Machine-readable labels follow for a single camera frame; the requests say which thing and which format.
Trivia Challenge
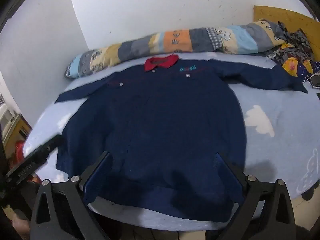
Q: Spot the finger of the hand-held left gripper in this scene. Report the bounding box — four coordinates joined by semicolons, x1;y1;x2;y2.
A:
31;134;63;162

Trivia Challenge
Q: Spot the yellow wooden headboard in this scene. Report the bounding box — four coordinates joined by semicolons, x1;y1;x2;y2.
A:
253;5;320;62

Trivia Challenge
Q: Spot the yellow wooden cabinet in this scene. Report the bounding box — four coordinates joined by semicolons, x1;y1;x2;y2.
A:
5;114;32;153

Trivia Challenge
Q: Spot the red object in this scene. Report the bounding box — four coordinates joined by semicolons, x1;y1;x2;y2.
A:
9;141;26;168

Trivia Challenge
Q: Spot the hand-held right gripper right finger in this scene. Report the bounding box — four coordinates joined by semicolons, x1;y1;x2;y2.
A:
214;152;297;240

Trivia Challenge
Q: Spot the light blue bed sheet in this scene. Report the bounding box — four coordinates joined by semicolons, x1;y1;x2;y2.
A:
24;51;320;232

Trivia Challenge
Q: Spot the rolled patchwork quilt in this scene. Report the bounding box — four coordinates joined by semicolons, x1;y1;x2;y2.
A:
65;19;287;78

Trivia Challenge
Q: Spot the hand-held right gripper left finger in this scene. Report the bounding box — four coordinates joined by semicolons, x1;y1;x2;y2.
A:
30;151;114;240

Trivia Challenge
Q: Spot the navy jacket with red collar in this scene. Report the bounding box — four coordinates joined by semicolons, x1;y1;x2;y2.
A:
54;54;308;222

